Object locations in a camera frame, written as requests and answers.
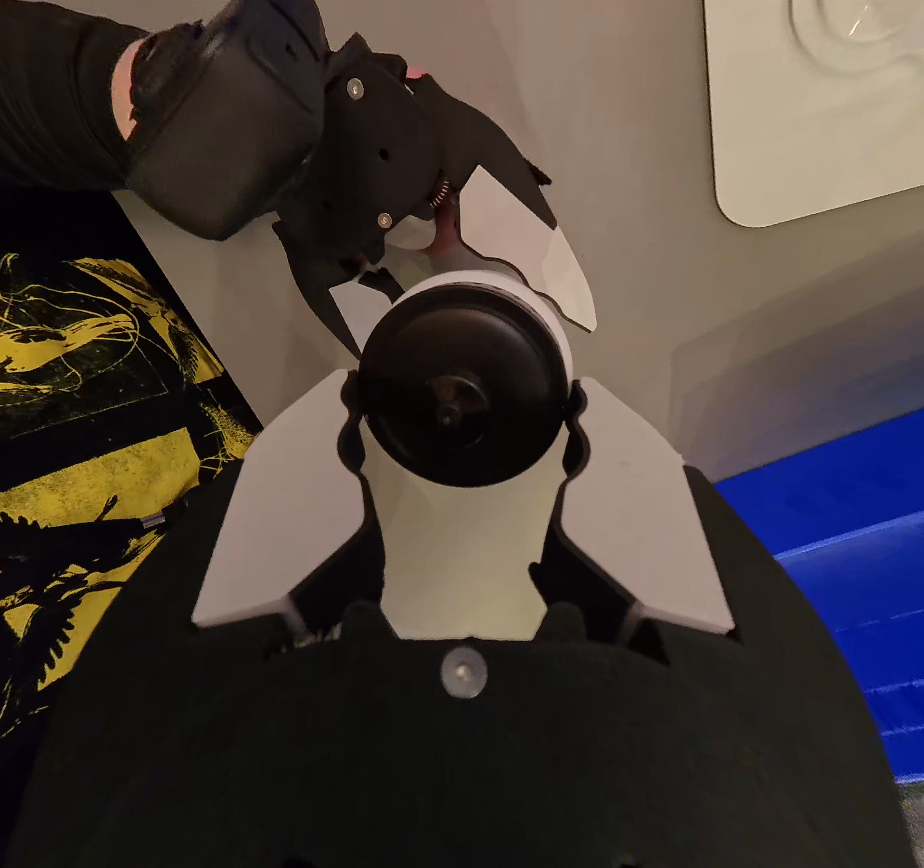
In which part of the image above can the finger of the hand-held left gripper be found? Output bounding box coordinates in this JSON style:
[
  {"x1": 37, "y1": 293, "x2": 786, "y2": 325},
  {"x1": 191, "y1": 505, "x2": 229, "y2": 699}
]
[
  {"x1": 455, "y1": 164, "x2": 599, "y2": 335},
  {"x1": 328, "y1": 269, "x2": 405, "y2": 360}
]

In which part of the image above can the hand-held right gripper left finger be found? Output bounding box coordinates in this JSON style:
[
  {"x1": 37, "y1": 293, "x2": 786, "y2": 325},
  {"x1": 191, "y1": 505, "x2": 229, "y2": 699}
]
[{"x1": 191, "y1": 368, "x2": 384, "y2": 639}]

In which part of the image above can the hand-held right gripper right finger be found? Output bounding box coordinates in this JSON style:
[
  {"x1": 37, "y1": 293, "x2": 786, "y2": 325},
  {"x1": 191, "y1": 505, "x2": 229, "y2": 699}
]
[{"x1": 529, "y1": 377, "x2": 736, "y2": 643}]

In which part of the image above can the white plastic bottle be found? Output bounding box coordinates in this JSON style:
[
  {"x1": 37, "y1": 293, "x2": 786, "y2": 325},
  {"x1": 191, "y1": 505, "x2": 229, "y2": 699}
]
[{"x1": 390, "y1": 270, "x2": 576, "y2": 378}]

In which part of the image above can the black bottle lid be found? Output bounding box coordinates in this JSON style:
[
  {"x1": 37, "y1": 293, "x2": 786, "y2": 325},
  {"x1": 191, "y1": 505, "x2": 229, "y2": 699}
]
[{"x1": 357, "y1": 285, "x2": 573, "y2": 488}]

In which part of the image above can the blue plastic bin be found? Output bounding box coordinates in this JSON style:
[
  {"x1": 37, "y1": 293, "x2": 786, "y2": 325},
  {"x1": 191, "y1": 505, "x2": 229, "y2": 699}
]
[{"x1": 711, "y1": 424, "x2": 924, "y2": 790}]

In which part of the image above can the person's left forearm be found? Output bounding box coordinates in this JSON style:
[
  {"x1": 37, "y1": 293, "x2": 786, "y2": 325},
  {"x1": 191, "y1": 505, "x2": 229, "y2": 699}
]
[{"x1": 0, "y1": 0, "x2": 156, "y2": 194}]

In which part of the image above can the person's left hand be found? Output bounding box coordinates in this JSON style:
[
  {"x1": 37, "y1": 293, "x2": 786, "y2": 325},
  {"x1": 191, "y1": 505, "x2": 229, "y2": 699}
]
[{"x1": 424, "y1": 202, "x2": 464, "y2": 258}]

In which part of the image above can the clear round stand foot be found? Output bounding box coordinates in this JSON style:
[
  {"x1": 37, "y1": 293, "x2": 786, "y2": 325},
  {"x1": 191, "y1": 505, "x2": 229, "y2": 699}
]
[{"x1": 790, "y1": 0, "x2": 924, "y2": 76}]

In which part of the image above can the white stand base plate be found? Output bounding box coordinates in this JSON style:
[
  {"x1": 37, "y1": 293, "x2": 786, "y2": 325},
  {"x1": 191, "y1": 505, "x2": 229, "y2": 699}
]
[{"x1": 700, "y1": 0, "x2": 924, "y2": 228}]

